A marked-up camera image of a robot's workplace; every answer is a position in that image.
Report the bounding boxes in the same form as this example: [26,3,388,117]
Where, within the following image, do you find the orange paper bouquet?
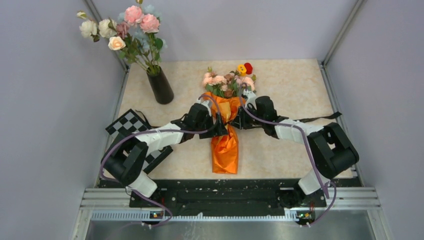
[202,66,256,174]

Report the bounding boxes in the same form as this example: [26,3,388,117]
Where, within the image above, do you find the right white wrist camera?
[241,89,257,108]

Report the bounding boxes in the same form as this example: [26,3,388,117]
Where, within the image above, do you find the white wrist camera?
[241,89,257,108]
[196,99,213,117]

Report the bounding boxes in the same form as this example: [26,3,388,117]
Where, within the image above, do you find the black ribbon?
[135,110,342,139]

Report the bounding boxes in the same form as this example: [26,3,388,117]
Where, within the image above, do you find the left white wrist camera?
[196,99,213,117]

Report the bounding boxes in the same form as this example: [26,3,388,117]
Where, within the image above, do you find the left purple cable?
[98,92,222,229]

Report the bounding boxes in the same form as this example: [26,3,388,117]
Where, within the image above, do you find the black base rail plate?
[150,178,327,217]

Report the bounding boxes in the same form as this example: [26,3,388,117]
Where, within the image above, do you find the pink and white flower bunch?
[76,0,166,76]

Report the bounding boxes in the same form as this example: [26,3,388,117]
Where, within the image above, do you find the aluminium frame rail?
[72,186,392,240]

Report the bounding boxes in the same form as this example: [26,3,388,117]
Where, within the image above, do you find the black white checkerboard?
[105,109,173,174]

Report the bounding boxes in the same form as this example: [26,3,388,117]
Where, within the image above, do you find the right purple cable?
[239,84,338,228]

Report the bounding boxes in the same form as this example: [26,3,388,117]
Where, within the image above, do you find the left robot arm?
[100,100,228,207]

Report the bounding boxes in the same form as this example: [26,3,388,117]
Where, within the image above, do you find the black tapered vase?
[147,67,174,105]

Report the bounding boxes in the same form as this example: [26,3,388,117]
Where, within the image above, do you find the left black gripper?
[194,111,229,139]

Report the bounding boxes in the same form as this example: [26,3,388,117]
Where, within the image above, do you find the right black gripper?
[230,104,266,130]

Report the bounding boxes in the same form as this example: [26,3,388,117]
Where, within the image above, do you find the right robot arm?
[234,91,360,206]

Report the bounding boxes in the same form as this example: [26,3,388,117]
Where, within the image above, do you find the purple cable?
[98,92,222,229]
[239,84,338,228]

